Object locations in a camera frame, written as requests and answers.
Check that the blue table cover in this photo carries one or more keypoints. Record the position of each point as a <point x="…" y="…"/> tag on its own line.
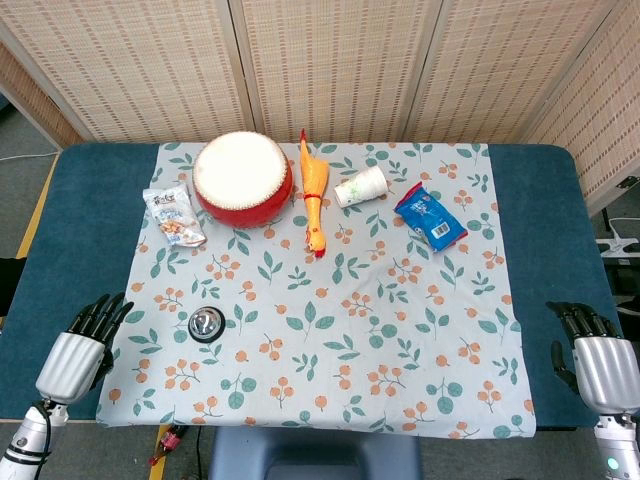
<point x="70" y="240"/>

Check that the floral print tablecloth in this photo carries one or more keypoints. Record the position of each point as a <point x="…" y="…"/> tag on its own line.
<point x="320" y="320"/>

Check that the blue snack packet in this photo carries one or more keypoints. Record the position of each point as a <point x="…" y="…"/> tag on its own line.
<point x="430" y="218"/>

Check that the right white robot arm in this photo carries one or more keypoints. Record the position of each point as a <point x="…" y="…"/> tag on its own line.
<point x="616" y="445"/>

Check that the white nut snack packet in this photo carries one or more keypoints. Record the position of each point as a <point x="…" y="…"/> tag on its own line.
<point x="172" y="215"/>

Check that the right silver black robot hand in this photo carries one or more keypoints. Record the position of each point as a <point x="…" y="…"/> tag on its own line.
<point x="600" y="365"/>

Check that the woven folding screen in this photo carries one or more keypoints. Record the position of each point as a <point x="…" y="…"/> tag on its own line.
<point x="320" y="65"/>

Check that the black object at edge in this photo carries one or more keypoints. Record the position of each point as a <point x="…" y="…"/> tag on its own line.
<point x="9" y="287"/>

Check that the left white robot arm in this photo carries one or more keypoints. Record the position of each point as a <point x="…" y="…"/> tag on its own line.
<point x="27" y="440"/>

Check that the yellow rubber chicken toy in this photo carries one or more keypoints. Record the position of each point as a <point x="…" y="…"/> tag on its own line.
<point x="312" y="195"/>

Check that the red bottle on floor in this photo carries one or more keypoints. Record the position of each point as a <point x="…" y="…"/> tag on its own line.
<point x="167" y="442"/>

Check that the white paper cup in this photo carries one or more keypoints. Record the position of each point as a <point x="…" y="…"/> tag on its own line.
<point x="361" y="187"/>

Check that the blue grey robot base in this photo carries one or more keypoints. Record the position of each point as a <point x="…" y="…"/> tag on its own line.
<point x="312" y="454"/>

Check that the red drum with white skin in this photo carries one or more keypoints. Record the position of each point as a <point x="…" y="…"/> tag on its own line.
<point x="243" y="179"/>

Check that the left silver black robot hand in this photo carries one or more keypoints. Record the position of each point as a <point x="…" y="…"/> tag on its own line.
<point x="75" y="360"/>

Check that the silver call bell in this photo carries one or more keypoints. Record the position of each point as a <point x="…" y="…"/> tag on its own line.
<point x="205" y="324"/>

